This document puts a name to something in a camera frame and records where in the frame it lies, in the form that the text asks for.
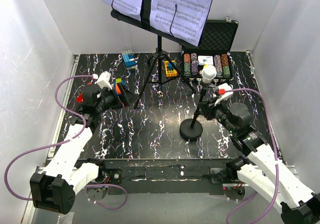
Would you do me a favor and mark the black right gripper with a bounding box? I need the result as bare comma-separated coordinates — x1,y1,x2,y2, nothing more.
197,96,237,135

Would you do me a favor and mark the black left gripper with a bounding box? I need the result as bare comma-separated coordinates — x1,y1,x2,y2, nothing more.
96,82,140,114

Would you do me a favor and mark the black desktop microphone stand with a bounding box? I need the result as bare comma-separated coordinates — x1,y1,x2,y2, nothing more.
179,83,209,141

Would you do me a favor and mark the white microphone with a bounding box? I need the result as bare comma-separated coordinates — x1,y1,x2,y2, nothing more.
201,65,217,85

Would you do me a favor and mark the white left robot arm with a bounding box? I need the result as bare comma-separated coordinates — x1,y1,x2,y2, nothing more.
29,82,138,214

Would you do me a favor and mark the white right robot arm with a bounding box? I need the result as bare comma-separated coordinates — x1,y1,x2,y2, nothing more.
198,101,320,224

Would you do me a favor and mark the orange blue toy car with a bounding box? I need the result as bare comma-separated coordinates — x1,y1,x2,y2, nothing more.
114,78,125,96

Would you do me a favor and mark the blue white brick stack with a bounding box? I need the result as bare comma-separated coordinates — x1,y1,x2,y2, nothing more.
121,49,138,70

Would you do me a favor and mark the black tripod music stand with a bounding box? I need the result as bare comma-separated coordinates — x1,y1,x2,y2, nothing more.
110,0,196,109

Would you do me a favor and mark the red toy brick house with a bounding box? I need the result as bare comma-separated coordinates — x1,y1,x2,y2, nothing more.
76,93,84,103

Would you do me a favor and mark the playing card deck box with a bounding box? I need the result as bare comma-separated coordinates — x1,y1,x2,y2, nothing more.
198,55,214,66

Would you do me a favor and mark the black poker chip case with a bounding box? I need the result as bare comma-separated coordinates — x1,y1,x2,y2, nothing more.
181,20,239,83

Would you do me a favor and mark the right sheet music page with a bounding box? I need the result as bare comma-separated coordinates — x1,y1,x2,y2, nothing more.
149,0,213,47

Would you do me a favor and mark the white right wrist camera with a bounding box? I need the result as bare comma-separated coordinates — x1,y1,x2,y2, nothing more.
214,83,233,106

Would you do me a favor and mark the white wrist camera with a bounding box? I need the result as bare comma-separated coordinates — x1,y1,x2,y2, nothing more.
214,83,233,106
96,71,112,90

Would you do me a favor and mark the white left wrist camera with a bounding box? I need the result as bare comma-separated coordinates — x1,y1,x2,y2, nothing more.
96,71,112,90

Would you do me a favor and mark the yellow blue brick frame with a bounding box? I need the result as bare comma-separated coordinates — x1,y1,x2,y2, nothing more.
164,61,178,78

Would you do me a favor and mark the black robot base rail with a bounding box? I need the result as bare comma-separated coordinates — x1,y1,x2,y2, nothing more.
77,158,253,196

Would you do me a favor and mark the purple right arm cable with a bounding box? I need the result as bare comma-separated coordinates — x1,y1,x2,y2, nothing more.
224,87,280,224

